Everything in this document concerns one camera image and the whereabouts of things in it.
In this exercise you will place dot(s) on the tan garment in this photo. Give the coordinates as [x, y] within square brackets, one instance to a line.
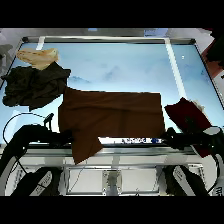
[39, 57]

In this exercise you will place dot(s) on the dark olive garment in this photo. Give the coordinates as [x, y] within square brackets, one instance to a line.
[33, 85]

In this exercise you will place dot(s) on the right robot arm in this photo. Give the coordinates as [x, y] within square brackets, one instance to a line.
[196, 137]

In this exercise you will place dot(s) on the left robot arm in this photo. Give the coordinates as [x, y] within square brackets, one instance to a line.
[29, 134]

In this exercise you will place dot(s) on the dark red garment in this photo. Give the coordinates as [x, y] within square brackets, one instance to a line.
[188, 116]

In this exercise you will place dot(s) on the silver frame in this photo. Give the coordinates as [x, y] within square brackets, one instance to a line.
[113, 173]

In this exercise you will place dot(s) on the white garment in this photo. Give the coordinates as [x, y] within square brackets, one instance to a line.
[198, 105]

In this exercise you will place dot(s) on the brown shirt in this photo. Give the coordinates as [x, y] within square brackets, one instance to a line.
[110, 115]

